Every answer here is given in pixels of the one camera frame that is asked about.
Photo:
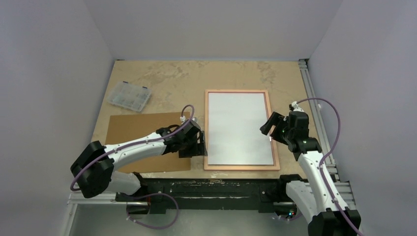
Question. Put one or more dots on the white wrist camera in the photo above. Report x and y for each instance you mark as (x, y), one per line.
(192, 118)
(294, 107)

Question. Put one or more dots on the sunset photo print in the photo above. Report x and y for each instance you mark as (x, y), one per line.
(238, 130)

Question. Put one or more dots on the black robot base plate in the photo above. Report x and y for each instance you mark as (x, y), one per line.
(261, 195)

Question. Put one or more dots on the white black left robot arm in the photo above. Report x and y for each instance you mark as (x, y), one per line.
(96, 170)

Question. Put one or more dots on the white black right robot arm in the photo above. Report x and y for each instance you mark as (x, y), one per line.
(321, 204)

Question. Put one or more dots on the pink wooden picture frame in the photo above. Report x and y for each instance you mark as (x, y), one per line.
(241, 168)

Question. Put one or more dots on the brown cardboard backing board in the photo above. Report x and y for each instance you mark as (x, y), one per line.
(123, 128)

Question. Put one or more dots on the clear plastic organizer box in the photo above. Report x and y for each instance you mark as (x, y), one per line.
(129, 96)

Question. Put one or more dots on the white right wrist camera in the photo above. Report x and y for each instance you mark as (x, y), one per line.
(294, 107)

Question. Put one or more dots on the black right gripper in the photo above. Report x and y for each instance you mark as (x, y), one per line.
(279, 122)

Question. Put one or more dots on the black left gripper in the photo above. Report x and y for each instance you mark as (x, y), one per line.
(198, 149)

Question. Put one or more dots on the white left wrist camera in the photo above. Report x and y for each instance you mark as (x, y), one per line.
(192, 118)

